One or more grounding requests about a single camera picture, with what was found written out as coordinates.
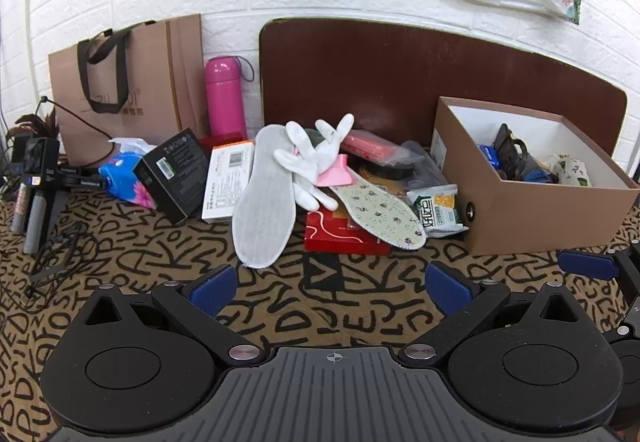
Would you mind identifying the dark brown wooden board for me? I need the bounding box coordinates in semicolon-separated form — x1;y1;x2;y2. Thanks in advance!
258;17;629;174

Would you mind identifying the white and orange medicine box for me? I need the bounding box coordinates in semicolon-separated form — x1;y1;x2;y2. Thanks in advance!
201;140;255;224

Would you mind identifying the black product box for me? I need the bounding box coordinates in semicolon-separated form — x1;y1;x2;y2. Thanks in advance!
132;127;211;226

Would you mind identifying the brown paper bag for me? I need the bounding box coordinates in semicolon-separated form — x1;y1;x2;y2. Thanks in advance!
48;13;210;169

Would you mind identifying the pink fabric piece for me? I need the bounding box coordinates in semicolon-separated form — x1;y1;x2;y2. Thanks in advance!
315;153;354;188

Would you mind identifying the grey insole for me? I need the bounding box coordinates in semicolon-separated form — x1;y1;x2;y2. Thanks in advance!
231;124;297;270

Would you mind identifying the floral print insole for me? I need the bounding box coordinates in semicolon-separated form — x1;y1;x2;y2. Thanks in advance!
327;181;429;251

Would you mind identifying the floral fabric pouch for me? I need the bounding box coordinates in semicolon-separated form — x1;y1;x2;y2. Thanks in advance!
542;153;594;187

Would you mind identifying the green snack packet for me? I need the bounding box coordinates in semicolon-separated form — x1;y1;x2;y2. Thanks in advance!
405;184;469;239

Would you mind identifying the red plastic packet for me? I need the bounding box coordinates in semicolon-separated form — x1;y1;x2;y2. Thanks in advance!
344;131;402;164

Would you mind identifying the brown cardboard box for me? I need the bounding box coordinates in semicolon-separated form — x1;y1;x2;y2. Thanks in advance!
430;96;640;257

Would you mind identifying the blue floral tissue pack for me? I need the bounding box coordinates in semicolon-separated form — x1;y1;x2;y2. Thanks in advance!
97;137;159;211

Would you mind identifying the red box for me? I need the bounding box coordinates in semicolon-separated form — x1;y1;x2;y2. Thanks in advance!
303;209;394;256

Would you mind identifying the black action camera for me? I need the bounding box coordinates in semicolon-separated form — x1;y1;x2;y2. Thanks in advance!
10;135;61;188

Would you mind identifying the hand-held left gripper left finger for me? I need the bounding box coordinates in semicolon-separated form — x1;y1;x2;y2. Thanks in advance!
82;265;267;366

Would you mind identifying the pink thermos bottle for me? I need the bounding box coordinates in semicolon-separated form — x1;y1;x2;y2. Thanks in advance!
203;55;255;141

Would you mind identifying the black plastic item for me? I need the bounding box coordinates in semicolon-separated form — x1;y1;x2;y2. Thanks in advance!
492;123;539;183

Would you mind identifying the black cable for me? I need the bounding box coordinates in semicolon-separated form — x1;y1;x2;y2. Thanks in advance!
0;221;102;304
38;95;117;159

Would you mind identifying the clear plastic bag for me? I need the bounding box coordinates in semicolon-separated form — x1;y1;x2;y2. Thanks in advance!
394;140;450;196

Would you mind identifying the dark brown item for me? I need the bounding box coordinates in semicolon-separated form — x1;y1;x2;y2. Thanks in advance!
357;161;419;184

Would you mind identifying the small grey tripod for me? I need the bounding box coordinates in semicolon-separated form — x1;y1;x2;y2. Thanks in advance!
9;165;107;256

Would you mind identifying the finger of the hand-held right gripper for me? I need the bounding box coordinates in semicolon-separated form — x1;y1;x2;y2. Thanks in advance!
557;245;640;309

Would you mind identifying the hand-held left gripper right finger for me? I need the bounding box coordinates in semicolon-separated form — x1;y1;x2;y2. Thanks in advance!
399;261;585;368

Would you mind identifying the white cotton glove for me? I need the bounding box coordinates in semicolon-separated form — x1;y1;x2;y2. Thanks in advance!
273;121;342;212
314;113;357;184

